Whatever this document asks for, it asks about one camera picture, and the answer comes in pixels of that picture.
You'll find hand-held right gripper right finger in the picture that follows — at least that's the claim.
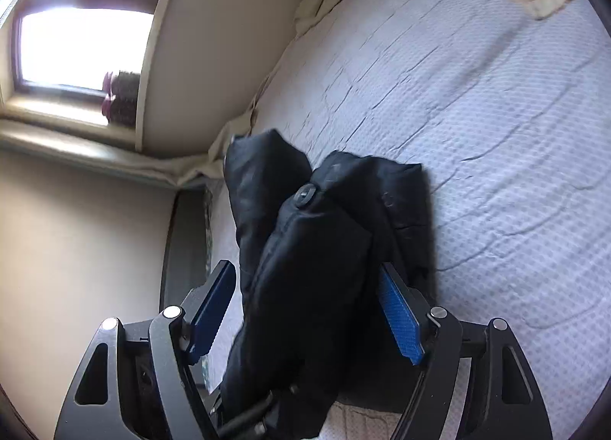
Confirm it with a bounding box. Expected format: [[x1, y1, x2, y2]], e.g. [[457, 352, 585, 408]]
[[379, 262, 554, 440]]

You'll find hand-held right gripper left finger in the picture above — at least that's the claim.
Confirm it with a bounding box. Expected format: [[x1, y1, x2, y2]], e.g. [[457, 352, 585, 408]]
[[53, 259, 237, 440]]

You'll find dark navy printed jacket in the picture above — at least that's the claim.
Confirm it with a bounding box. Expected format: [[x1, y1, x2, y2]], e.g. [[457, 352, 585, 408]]
[[217, 129, 435, 440]]

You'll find white textured bedspread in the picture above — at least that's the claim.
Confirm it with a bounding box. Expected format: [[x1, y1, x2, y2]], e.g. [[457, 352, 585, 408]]
[[198, 0, 611, 440]]

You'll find purple plant pot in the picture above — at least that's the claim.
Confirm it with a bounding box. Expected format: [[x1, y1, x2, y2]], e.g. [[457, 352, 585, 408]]
[[101, 94, 140, 126], [102, 70, 142, 97]]

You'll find beige window sill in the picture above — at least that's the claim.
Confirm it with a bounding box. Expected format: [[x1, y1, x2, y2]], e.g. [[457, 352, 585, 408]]
[[0, 101, 144, 168]]

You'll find beige padded headboard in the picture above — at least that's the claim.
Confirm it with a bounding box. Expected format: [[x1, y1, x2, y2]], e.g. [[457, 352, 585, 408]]
[[136, 0, 335, 157]]

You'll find brown framed window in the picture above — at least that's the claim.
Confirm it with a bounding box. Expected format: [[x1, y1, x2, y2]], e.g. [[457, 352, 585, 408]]
[[0, 0, 182, 111]]

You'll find dark grey bed frame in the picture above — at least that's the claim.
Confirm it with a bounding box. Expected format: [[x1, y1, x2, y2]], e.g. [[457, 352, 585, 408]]
[[160, 189, 213, 307]]

